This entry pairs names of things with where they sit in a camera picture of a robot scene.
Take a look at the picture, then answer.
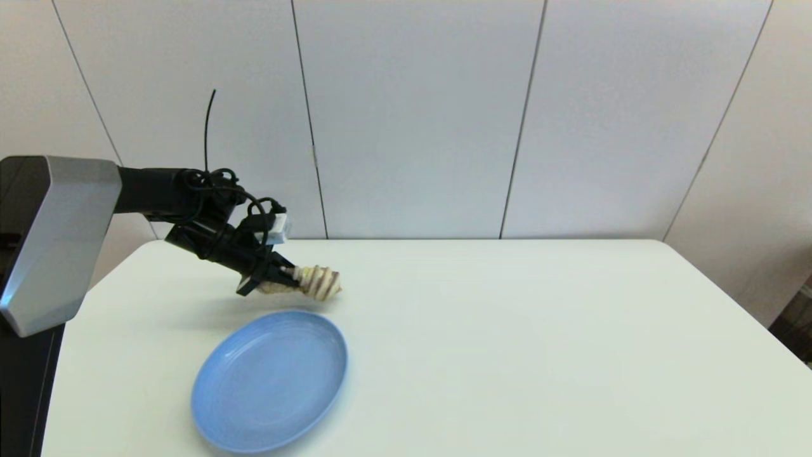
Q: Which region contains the thin black cable tie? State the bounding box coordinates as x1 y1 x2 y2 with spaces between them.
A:
204 89 217 172

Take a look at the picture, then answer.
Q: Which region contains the black looping arm cable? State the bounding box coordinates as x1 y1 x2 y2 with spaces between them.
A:
183 168 286 256

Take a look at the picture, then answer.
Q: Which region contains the dark background object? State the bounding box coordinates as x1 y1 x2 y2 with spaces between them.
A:
768 273 812 370

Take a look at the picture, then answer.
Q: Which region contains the long striped bread roll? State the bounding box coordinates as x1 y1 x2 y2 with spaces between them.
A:
257 265 343 301

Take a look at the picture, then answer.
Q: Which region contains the blue round plate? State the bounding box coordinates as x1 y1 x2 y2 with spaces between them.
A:
192 310 349 454

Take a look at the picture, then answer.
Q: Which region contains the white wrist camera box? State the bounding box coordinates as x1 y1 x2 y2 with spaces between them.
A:
265 215 290 246

